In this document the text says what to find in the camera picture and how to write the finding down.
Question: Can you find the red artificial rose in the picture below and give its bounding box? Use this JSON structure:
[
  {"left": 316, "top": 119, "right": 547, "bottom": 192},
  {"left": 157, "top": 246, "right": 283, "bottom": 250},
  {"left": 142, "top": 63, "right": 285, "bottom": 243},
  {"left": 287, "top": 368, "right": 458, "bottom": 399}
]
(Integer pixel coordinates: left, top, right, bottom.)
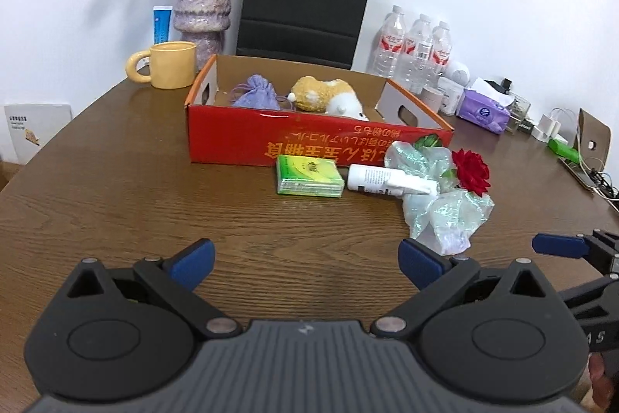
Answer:
[{"left": 452, "top": 149, "right": 491, "bottom": 197}]

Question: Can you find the white spray bottle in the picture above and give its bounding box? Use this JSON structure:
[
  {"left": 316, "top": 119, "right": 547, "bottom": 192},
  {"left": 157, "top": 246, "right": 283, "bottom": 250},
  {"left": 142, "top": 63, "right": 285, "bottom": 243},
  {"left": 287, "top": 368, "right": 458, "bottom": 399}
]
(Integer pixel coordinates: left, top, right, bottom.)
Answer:
[{"left": 346, "top": 165, "right": 439, "bottom": 197}]

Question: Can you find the green tissue packet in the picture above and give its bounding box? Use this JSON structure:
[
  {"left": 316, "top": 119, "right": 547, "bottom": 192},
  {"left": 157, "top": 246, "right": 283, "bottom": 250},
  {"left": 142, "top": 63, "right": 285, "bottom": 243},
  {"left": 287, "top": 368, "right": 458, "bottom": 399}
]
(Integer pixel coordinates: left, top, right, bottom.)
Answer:
[{"left": 276, "top": 155, "right": 344, "bottom": 198}]

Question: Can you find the purple woven drawstring pouch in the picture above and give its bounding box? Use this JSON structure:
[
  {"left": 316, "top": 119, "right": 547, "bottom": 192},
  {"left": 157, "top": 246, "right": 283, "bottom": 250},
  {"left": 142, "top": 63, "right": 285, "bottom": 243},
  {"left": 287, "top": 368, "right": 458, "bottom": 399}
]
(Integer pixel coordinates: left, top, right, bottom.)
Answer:
[{"left": 230, "top": 74, "right": 292, "bottom": 111}]

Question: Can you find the crumpled clear plastic wrap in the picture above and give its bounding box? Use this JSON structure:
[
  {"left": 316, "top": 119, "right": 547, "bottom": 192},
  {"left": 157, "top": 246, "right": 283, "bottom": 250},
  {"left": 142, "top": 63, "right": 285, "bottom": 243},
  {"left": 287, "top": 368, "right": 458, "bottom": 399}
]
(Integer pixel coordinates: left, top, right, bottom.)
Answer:
[{"left": 384, "top": 142, "right": 494, "bottom": 256}]

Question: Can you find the brown cardboard stand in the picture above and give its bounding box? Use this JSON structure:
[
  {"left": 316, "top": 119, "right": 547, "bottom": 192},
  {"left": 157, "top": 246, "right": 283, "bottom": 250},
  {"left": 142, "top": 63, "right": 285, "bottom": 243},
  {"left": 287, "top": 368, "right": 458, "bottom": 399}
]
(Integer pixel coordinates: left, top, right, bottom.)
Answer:
[{"left": 575, "top": 109, "right": 612, "bottom": 172}]

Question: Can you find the white charger adapter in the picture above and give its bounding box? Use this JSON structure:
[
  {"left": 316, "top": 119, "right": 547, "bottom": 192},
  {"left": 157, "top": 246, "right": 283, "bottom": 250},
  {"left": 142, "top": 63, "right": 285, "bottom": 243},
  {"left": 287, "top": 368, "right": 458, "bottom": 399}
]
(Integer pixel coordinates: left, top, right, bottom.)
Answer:
[{"left": 531, "top": 111, "right": 563, "bottom": 142}]

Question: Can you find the small glass jar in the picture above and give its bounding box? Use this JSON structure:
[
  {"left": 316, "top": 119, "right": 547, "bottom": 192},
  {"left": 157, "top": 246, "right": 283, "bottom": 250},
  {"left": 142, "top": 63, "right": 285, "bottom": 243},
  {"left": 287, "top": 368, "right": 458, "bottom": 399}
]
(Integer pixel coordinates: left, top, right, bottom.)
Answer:
[{"left": 507, "top": 94, "right": 531, "bottom": 133}]

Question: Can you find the purple tissue pack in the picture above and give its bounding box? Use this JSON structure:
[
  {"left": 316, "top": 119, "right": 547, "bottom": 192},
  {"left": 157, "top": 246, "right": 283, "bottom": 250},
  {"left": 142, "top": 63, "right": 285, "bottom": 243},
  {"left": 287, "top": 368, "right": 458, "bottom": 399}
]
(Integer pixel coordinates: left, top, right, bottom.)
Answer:
[{"left": 457, "top": 90, "right": 510, "bottom": 135}]

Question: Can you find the pink round container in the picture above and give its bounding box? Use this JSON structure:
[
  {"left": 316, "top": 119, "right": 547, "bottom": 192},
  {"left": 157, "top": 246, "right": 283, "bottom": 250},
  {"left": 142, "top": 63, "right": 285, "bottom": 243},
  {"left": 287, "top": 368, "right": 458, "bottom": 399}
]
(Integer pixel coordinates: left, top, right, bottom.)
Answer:
[{"left": 419, "top": 86, "right": 444, "bottom": 113}]

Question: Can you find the red cardboard tray box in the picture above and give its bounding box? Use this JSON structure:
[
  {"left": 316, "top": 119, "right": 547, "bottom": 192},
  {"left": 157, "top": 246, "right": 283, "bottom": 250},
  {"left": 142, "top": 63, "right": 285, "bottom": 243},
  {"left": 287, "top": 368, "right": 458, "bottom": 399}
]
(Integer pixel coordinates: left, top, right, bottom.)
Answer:
[{"left": 185, "top": 55, "right": 453, "bottom": 167}]

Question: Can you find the white jar with lid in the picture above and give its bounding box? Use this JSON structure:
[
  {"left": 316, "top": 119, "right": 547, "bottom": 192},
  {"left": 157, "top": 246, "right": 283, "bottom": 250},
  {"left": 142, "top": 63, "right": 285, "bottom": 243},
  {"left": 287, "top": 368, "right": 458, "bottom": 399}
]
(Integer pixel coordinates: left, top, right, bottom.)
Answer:
[{"left": 438, "top": 77, "right": 465, "bottom": 117}]

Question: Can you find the middle water bottle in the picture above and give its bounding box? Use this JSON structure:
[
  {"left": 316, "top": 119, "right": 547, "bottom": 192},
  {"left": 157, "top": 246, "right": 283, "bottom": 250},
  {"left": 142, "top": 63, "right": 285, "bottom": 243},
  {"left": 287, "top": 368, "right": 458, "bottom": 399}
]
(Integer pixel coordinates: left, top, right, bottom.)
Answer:
[{"left": 395, "top": 14, "right": 433, "bottom": 94}]

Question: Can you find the water bottle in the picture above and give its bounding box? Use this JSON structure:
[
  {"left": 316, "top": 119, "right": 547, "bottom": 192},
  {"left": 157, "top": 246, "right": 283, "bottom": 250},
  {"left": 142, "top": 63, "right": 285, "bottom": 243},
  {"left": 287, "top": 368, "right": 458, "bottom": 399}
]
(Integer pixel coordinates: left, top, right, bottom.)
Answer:
[
  {"left": 395, "top": 14, "right": 433, "bottom": 94},
  {"left": 369, "top": 5, "right": 407, "bottom": 79},
  {"left": 428, "top": 21, "right": 452, "bottom": 86}
]

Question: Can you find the white round speaker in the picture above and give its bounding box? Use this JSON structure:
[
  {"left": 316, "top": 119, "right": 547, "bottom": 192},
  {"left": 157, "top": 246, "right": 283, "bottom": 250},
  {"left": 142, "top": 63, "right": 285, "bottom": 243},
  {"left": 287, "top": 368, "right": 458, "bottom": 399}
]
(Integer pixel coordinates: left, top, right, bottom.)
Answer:
[{"left": 444, "top": 61, "right": 470, "bottom": 87}]

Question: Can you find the yellow white plush toy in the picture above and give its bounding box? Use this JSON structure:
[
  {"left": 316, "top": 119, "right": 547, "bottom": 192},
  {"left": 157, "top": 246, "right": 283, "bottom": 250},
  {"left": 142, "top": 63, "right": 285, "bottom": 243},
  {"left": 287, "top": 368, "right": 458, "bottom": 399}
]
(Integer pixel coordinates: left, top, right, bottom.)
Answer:
[{"left": 287, "top": 75, "right": 368, "bottom": 122}]

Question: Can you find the white box on floor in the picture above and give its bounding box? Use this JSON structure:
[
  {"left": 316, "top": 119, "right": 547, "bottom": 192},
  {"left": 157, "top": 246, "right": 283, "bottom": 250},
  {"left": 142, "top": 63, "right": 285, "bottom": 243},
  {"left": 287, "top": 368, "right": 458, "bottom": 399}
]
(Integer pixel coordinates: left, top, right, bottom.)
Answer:
[{"left": 4, "top": 104, "right": 72, "bottom": 165}]

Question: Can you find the yellow ceramic mug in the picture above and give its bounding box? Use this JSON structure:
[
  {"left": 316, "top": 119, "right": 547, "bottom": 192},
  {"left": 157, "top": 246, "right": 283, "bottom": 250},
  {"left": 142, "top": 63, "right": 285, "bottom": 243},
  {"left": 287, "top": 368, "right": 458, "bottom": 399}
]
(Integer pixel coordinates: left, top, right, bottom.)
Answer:
[{"left": 125, "top": 41, "right": 197, "bottom": 90}]

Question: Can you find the right water bottle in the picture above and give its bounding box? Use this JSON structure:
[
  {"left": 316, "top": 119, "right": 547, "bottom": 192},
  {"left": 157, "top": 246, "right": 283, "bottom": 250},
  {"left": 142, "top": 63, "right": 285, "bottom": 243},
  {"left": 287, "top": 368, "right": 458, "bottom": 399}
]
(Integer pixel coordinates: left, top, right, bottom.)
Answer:
[{"left": 428, "top": 21, "right": 452, "bottom": 86}]

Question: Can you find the left water bottle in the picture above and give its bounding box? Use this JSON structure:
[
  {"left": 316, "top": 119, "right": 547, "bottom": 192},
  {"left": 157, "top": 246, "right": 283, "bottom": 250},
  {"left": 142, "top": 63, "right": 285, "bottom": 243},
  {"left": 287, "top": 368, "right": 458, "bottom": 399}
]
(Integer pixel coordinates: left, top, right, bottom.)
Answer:
[{"left": 369, "top": 5, "right": 407, "bottom": 79}]

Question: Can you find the purple mottled ceramic vase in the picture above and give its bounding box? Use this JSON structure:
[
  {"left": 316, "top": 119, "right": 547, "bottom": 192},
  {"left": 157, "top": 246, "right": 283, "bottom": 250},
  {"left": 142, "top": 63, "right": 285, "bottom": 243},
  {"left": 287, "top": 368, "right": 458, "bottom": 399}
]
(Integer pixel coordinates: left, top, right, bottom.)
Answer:
[{"left": 173, "top": 0, "right": 232, "bottom": 70}]

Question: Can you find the black paper shopping bag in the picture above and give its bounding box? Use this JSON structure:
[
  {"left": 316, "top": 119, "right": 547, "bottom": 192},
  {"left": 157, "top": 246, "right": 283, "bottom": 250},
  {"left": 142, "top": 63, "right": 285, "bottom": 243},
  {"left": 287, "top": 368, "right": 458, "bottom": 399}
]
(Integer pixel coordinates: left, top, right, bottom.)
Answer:
[{"left": 236, "top": 0, "right": 367, "bottom": 69}]

